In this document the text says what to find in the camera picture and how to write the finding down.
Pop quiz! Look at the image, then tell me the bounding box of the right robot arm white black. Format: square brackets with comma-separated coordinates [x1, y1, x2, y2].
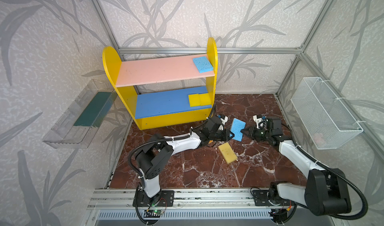
[241, 117, 369, 221]

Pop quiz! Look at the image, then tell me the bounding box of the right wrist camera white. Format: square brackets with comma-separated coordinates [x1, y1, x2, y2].
[253, 115, 266, 129]

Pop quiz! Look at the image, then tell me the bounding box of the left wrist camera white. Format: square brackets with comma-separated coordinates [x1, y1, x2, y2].
[218, 115, 228, 125]

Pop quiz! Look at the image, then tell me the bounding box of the green circuit board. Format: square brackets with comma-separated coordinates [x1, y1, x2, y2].
[145, 209, 166, 218]

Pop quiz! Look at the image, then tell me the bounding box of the clear acrylic wall bin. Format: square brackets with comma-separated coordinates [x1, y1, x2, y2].
[43, 79, 117, 149]

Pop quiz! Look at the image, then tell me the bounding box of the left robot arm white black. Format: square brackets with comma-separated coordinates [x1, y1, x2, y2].
[128, 115, 235, 207]

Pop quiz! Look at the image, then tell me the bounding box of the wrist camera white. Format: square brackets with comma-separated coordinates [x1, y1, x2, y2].
[253, 115, 266, 129]
[218, 115, 228, 125]

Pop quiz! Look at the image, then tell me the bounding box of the white wire mesh basket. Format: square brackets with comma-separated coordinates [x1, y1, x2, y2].
[291, 77, 364, 150]

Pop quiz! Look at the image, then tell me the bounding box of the yellow shelf with coloured boards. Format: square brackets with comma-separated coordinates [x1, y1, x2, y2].
[102, 37, 219, 130]

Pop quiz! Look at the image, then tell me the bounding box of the blue sponge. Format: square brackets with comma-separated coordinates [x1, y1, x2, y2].
[231, 119, 246, 142]
[193, 56, 214, 73]

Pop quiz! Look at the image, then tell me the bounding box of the pale yellow sponge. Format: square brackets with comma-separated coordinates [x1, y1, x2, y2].
[218, 143, 238, 164]

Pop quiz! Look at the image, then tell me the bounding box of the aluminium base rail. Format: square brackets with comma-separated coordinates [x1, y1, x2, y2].
[86, 187, 310, 210]

